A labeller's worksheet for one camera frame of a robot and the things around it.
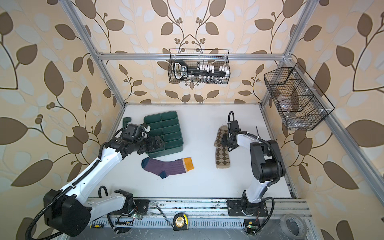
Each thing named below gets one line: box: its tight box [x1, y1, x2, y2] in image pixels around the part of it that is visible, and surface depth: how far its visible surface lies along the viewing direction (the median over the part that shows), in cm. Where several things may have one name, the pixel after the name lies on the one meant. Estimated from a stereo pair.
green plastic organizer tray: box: [143, 111, 184, 159], surface depth 101 cm
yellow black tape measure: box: [172, 212, 189, 231], surface depth 69 cm
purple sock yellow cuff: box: [141, 157, 195, 179], surface depth 90 cm
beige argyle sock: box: [213, 125, 230, 169], surface depth 95 cm
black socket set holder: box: [173, 60, 230, 80], surface depth 84 cm
